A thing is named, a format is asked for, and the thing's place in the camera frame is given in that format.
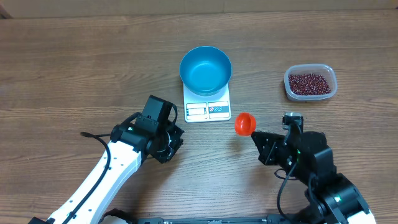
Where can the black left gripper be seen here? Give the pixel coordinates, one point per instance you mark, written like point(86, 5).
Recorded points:
point(168, 154)

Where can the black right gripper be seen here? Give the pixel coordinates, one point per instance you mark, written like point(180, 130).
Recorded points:
point(265, 150)

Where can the red measuring scoop blue handle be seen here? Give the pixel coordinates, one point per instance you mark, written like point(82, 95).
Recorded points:
point(245, 124)

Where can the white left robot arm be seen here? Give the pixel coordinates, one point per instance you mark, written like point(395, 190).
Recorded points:
point(124, 154)

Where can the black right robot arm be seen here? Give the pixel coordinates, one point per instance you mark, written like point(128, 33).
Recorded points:
point(308, 158)

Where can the white digital kitchen scale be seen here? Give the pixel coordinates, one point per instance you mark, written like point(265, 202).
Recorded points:
point(199, 109)

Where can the blue metal bowl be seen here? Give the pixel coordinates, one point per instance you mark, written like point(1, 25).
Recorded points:
point(205, 70)

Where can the red beans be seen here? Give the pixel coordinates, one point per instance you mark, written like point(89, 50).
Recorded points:
point(308, 84)

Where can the clear plastic container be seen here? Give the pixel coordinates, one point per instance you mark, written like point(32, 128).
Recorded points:
point(316, 68)

